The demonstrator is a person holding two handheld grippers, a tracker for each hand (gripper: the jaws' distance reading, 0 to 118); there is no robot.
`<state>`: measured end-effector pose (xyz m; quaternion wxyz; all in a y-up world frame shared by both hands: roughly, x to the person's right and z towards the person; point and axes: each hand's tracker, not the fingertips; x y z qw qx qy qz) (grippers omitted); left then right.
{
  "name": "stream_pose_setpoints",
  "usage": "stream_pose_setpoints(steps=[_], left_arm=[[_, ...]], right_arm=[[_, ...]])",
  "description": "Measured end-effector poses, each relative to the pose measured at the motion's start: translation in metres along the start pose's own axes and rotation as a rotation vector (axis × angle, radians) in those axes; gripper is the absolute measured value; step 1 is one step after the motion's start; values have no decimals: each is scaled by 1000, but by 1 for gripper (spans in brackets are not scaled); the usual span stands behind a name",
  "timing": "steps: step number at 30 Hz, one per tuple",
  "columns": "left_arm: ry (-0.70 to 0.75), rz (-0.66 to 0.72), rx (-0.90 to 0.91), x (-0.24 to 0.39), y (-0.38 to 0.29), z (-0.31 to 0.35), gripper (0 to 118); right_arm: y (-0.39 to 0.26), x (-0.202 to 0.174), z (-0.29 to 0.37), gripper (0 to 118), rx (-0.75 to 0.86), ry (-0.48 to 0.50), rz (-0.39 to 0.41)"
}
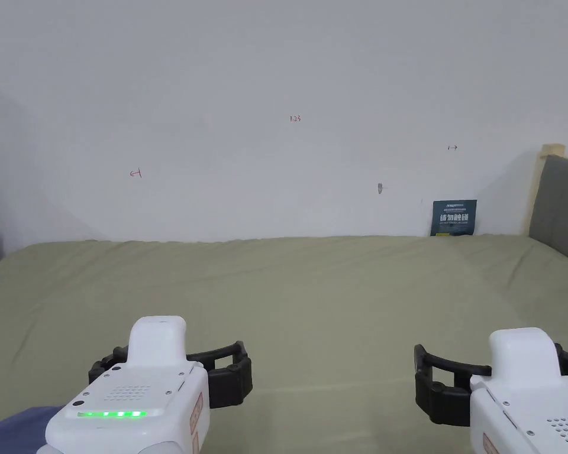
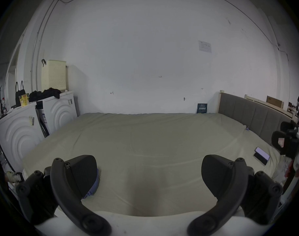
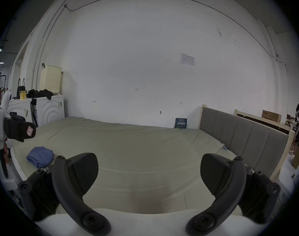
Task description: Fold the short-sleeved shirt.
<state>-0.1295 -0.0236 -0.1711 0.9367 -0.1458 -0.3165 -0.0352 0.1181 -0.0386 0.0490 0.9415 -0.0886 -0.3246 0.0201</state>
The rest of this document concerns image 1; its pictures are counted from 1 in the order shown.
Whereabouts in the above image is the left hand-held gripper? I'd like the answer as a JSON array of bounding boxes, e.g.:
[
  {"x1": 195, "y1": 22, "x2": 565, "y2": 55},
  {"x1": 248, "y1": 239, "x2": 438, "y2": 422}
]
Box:
[{"x1": 44, "y1": 316, "x2": 254, "y2": 454}]

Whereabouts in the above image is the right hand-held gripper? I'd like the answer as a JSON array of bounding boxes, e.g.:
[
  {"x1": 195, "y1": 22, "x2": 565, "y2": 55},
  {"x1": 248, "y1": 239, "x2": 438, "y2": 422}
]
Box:
[{"x1": 414, "y1": 327, "x2": 568, "y2": 454}]

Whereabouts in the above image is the dark blue printed sign card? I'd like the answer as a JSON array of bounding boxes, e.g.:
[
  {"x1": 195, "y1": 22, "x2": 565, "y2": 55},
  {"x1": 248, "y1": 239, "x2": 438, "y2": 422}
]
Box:
[{"x1": 430, "y1": 199, "x2": 479, "y2": 237}]

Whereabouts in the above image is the grey padded headboard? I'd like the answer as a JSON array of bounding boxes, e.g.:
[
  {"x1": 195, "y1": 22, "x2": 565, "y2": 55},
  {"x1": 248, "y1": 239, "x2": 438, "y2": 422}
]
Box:
[{"x1": 528, "y1": 154, "x2": 568, "y2": 268}]

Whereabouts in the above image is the dark blue garment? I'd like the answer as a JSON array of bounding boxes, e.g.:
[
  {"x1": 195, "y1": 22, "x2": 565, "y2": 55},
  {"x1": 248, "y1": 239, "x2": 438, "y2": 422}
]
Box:
[{"x1": 0, "y1": 406, "x2": 55, "y2": 454}]

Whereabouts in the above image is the bed with pale green sheet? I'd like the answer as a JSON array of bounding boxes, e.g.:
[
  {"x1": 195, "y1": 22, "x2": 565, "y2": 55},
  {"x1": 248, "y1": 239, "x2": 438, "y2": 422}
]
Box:
[{"x1": 0, "y1": 235, "x2": 568, "y2": 454}]

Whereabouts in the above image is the light wooden post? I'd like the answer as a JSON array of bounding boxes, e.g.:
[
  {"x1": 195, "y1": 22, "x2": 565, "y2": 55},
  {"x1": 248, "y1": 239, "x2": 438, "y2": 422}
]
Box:
[{"x1": 524, "y1": 143, "x2": 567, "y2": 237}]

